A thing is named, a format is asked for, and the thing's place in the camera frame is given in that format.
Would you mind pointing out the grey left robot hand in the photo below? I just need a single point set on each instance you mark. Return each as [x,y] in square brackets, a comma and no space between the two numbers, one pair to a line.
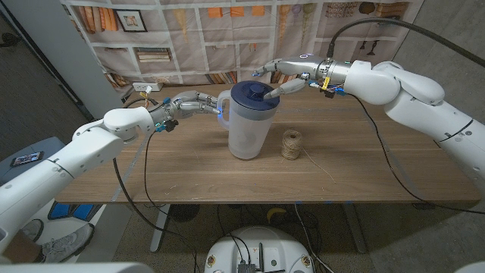
[185,103]

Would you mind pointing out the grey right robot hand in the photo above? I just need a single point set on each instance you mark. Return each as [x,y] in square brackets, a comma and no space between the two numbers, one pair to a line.
[299,66]

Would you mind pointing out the dark blue pitcher lid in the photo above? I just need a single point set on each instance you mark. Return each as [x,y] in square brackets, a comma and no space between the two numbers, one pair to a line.
[250,96]

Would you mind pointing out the translucent plastic pitcher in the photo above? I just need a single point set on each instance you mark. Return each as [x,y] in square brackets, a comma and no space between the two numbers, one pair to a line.
[248,136]

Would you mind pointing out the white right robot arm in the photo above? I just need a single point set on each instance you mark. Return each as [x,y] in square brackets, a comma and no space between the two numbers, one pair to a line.
[417,102]

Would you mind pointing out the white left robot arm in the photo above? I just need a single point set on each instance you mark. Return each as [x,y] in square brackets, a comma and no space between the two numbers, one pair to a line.
[87,148]

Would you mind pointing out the white power strip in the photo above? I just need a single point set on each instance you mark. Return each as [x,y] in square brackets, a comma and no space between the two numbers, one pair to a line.
[146,86]

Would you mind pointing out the printed bookshelf backdrop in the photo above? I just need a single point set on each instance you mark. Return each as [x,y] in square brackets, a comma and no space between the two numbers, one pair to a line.
[227,45]

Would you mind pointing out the brown twine spool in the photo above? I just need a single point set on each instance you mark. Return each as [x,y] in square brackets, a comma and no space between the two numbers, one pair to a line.
[291,146]

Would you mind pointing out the black round fan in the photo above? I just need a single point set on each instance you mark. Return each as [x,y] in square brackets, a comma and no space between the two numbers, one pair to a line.
[184,212]

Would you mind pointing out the white table leg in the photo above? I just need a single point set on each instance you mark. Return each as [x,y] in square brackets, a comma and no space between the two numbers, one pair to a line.
[161,227]

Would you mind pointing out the yellow curved object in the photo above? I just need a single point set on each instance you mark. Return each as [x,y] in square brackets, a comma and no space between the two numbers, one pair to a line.
[276,212]

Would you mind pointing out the white board with blue patches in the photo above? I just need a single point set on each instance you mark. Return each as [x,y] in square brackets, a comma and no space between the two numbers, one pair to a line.
[72,210]

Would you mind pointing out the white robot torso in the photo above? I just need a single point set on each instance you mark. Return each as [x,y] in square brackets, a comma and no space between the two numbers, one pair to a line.
[261,242]

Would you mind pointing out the black smartphone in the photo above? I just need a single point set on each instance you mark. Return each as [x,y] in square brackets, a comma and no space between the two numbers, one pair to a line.
[27,159]

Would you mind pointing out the grey table leg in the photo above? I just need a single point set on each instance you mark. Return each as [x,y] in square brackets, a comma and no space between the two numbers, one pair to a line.
[355,227]

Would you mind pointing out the grey sneaker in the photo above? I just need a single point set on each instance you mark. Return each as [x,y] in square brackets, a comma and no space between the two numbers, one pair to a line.
[32,229]
[64,244]

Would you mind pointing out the person's bare leg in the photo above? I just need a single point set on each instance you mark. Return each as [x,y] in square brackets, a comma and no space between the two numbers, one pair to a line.
[22,250]

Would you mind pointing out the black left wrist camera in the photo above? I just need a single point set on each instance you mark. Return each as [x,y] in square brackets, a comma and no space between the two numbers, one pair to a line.
[170,125]

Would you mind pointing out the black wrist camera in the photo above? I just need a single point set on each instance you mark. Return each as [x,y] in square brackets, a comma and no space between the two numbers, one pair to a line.
[333,93]
[170,125]

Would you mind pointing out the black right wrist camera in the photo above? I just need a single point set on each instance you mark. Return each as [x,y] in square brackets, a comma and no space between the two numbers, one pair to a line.
[333,93]

